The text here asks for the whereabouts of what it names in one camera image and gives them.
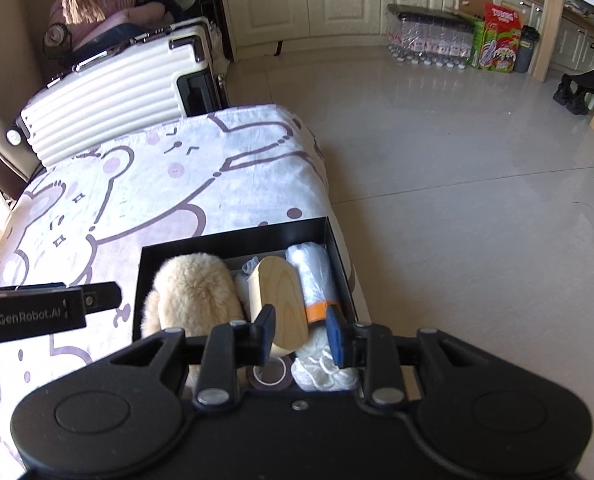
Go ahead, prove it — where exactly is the brown tape roll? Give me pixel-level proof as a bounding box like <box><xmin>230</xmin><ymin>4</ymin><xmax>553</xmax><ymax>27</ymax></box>
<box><xmin>247</xmin><ymin>357</ymin><xmax>295</xmax><ymax>391</ymax></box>

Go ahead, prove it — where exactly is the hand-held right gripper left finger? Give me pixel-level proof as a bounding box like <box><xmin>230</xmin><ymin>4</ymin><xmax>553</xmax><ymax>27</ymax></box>
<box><xmin>109</xmin><ymin>304</ymin><xmax>276</xmax><ymax>406</ymax></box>

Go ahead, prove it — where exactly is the beige fluffy plush toy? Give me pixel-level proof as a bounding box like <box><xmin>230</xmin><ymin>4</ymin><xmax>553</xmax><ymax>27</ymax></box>
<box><xmin>142</xmin><ymin>254</ymin><xmax>248</xmax><ymax>391</ymax></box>

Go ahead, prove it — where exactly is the white ribbed suitcase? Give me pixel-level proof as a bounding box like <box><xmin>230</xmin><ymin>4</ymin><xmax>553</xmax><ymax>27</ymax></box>
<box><xmin>4</xmin><ymin>16</ymin><xmax>230</xmax><ymax>168</ymax></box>

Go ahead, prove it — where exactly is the green printed carton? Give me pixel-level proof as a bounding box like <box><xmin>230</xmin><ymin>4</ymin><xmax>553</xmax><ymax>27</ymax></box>
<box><xmin>471</xmin><ymin>2</ymin><xmax>522</xmax><ymax>73</ymax></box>

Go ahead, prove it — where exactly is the cream kitchen cabinet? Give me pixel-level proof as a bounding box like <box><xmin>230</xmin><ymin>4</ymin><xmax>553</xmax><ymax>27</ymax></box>
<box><xmin>212</xmin><ymin>0</ymin><xmax>594</xmax><ymax>71</ymax></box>

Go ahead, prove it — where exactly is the oval wooden box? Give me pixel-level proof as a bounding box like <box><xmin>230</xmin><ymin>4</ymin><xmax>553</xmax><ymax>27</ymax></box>
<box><xmin>248</xmin><ymin>256</ymin><xmax>310</xmax><ymax>358</ymax></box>

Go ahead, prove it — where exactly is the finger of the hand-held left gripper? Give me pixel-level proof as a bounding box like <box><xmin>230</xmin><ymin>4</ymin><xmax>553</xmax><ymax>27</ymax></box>
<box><xmin>79</xmin><ymin>281</ymin><xmax>122</xmax><ymax>313</ymax></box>

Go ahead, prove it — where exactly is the dark trash bin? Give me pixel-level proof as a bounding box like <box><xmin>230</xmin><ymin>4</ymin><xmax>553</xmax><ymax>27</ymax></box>
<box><xmin>514</xmin><ymin>25</ymin><xmax>540</xmax><ymax>75</ymax></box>

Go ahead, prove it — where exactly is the wooden post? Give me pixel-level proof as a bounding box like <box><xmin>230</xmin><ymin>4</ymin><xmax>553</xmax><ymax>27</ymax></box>
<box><xmin>532</xmin><ymin>0</ymin><xmax>570</xmax><ymax>83</ymax></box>

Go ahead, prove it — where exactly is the black cardboard box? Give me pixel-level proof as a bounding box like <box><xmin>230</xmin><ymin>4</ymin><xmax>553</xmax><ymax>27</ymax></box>
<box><xmin>132</xmin><ymin>216</ymin><xmax>358</xmax><ymax>396</ymax></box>

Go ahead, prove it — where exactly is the pack of water bottles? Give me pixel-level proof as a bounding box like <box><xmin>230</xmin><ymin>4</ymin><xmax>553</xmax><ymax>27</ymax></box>
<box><xmin>387</xmin><ymin>4</ymin><xmax>480</xmax><ymax>71</ymax></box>

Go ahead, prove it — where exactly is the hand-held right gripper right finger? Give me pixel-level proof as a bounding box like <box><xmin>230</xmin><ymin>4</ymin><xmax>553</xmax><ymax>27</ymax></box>
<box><xmin>325</xmin><ymin>306</ymin><xmax>498</xmax><ymax>406</ymax></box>

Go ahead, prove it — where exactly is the bear printed blanket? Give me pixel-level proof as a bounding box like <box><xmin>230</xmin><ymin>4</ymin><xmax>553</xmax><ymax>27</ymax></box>
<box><xmin>0</xmin><ymin>104</ymin><xmax>372</xmax><ymax>461</ymax></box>

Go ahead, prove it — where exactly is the black stool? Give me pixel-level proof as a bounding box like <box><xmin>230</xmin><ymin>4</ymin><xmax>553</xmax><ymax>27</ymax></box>
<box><xmin>552</xmin><ymin>67</ymin><xmax>594</xmax><ymax>116</ymax></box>

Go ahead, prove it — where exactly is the white mesh cloth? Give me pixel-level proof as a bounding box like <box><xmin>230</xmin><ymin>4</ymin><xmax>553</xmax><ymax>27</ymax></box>
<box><xmin>233</xmin><ymin>255</ymin><xmax>262</xmax><ymax>311</ymax></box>

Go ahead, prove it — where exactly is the plastic film roll orange core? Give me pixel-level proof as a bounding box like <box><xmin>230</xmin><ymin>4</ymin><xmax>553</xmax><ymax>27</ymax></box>
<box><xmin>285</xmin><ymin>242</ymin><xmax>342</xmax><ymax>326</ymax></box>

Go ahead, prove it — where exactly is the white yarn ball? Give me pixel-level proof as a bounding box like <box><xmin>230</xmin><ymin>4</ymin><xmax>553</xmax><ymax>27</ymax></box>
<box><xmin>292</xmin><ymin>327</ymin><xmax>362</xmax><ymax>393</ymax></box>

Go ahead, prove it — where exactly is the pink cushion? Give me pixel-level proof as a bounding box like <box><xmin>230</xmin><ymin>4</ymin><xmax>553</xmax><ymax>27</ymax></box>
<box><xmin>77</xmin><ymin>2</ymin><xmax>168</xmax><ymax>51</ymax></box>

